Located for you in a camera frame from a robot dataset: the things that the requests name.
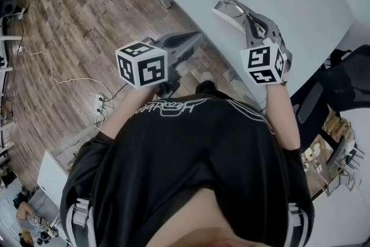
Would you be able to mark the person's black trouser leg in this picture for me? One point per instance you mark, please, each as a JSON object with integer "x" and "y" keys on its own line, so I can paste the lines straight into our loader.
{"x": 209, "y": 89}

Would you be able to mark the person's black shirt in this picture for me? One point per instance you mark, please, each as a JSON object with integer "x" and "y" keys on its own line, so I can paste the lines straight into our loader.
{"x": 188, "y": 153}

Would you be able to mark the white power strip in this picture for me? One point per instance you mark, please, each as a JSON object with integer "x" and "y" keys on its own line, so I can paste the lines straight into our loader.
{"x": 99, "y": 102}

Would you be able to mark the wooden crate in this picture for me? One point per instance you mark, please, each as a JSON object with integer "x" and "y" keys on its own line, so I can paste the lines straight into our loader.
{"x": 336, "y": 127}

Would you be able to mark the thin metal-framed eyeglasses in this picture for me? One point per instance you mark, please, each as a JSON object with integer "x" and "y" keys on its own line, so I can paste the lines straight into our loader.
{"x": 238, "y": 10}

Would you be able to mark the white tray with glasses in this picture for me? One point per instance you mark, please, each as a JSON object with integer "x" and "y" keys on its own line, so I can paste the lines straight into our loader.
{"x": 228, "y": 19}

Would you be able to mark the black mesh office chair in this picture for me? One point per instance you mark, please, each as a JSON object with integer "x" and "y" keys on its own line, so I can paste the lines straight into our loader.
{"x": 347, "y": 81}

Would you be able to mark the person's white shoe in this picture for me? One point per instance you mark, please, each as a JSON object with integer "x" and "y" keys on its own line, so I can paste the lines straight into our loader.
{"x": 207, "y": 76}

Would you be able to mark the white metal rack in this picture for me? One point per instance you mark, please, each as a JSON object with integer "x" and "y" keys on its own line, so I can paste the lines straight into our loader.
{"x": 5, "y": 37}

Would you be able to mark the person's left forearm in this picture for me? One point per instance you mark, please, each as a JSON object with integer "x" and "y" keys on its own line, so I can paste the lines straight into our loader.
{"x": 124, "y": 115}

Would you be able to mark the person's right forearm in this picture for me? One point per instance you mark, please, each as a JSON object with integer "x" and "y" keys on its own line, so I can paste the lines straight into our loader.
{"x": 280, "y": 115}

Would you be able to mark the white desk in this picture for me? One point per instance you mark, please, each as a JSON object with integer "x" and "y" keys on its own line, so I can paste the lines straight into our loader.
{"x": 53, "y": 173}

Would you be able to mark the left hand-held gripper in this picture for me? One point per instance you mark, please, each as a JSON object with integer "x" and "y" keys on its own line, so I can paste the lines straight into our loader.
{"x": 151, "y": 70}

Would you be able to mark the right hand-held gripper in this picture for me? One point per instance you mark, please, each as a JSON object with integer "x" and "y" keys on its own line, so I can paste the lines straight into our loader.
{"x": 260, "y": 62}

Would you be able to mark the white plate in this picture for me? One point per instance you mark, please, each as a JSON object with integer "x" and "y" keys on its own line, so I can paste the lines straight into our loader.
{"x": 315, "y": 149}

